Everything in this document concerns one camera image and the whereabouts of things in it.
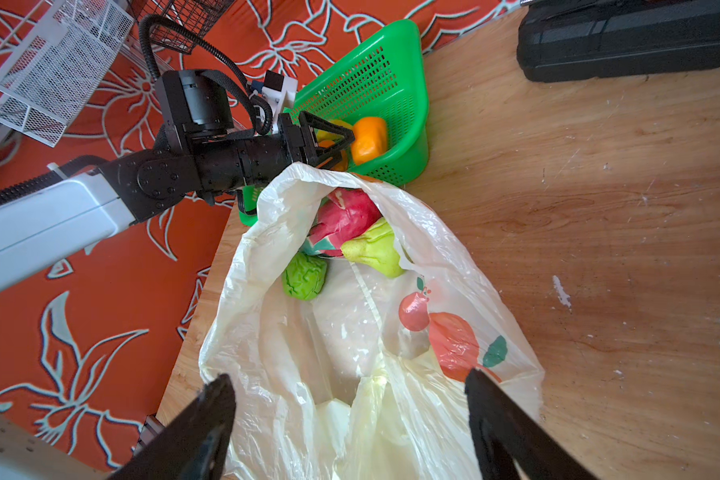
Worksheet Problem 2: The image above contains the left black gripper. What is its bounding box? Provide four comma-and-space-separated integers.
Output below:
215, 111, 355, 192

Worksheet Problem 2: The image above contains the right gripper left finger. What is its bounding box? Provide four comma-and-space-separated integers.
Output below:
110, 374, 236, 479

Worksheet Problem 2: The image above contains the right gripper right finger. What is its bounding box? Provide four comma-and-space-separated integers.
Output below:
465, 368, 594, 479

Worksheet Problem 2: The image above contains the orange toy tangerine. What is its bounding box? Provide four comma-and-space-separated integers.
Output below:
318, 140, 349, 172

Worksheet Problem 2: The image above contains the orange toy bell pepper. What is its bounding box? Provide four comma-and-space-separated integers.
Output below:
351, 117, 389, 165

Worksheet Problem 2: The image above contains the yellow-green toy starfruit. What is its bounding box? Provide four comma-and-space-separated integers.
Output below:
341, 218, 405, 279

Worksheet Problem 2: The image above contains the green toy fruit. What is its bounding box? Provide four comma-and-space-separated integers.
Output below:
282, 252, 328, 301

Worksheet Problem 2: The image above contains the translucent printed plastic bag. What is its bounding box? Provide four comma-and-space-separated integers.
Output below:
199, 164, 544, 479

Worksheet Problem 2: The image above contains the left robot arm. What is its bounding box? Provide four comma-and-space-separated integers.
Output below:
0, 14, 355, 292

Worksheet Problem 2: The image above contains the pink toy dragon fruit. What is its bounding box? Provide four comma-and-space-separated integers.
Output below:
300, 188, 382, 258

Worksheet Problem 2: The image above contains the green plastic basket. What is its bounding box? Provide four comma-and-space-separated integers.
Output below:
238, 19, 431, 228

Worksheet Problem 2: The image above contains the black tool case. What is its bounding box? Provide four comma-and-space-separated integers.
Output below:
516, 1, 720, 83

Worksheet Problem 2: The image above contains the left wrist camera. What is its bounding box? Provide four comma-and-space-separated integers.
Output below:
253, 70, 298, 134

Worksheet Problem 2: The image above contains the black wire wall basket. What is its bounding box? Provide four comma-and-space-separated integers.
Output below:
127, 0, 235, 54

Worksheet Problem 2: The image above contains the clear plastic wall bin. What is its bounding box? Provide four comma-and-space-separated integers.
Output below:
0, 1, 134, 147

